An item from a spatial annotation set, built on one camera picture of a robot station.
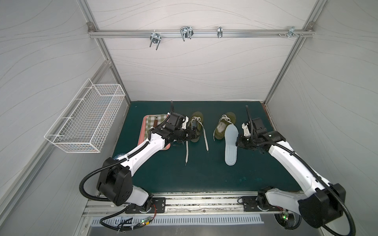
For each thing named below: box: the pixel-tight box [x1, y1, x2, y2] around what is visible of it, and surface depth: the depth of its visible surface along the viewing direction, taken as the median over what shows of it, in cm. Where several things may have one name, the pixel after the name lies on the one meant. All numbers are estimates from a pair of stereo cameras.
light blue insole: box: [224, 123, 239, 167], surface depth 82 cm
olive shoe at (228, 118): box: [213, 111, 237, 142], surface depth 103 cm
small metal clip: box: [217, 26, 223, 38], surface depth 80 cm
